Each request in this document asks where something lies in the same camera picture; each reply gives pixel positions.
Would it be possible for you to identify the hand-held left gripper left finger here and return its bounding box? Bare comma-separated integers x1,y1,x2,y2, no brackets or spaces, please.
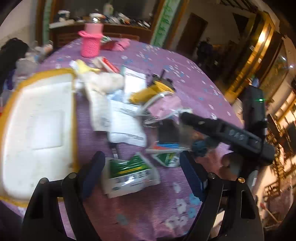
22,151,106,241

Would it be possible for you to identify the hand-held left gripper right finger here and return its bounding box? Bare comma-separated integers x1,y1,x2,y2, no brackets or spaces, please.
180,150,264,241

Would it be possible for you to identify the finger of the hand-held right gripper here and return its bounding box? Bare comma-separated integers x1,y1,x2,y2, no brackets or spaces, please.
180,112,223,142

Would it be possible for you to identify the blue knitted ball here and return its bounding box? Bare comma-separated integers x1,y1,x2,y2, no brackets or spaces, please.
191,138,210,157

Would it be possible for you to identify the green and white packet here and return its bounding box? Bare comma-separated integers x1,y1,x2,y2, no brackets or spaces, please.
101,155,161,198

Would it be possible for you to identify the white tray with yellow rim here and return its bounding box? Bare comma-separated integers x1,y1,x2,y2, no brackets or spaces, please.
0,68,80,207

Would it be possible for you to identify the person's right hand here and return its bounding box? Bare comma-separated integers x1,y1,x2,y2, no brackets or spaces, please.
221,152,243,177

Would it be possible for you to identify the small green white sachet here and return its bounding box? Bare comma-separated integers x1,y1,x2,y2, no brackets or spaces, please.
146,141,184,168

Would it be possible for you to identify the pink printed pouch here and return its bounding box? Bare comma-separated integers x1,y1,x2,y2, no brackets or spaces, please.
141,95,182,127

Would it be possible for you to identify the purple floral tablecloth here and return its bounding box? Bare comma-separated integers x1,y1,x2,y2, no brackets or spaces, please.
0,38,245,241

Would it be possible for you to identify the white packet with dark print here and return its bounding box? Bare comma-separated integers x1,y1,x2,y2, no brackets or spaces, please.
108,101,147,147

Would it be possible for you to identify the white fabric pouch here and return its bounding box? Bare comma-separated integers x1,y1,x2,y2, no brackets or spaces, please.
84,88,111,131

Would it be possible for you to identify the gold yellow packet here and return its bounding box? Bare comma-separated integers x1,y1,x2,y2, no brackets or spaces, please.
129,81,173,105

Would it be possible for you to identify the dark bundle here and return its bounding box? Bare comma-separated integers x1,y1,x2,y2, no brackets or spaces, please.
196,37,216,69

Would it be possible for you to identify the white printed paper packet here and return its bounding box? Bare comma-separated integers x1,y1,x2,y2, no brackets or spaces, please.
124,67,148,103

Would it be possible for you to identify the cream fluffy cloth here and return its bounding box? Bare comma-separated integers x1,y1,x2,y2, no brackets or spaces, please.
80,72,124,93

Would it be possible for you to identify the bamboo painted door trim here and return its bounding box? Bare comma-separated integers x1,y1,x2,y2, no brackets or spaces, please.
156,0,177,47

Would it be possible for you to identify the red and white packet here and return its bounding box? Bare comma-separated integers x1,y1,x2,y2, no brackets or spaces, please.
98,57,119,73

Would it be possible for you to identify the pink cloth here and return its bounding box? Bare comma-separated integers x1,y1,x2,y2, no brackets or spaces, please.
102,38,130,52

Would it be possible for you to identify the pink knitted basket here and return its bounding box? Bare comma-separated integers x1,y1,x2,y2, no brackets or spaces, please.
78,23,104,57

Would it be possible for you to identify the black sofa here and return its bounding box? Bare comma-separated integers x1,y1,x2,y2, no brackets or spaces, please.
0,38,28,79

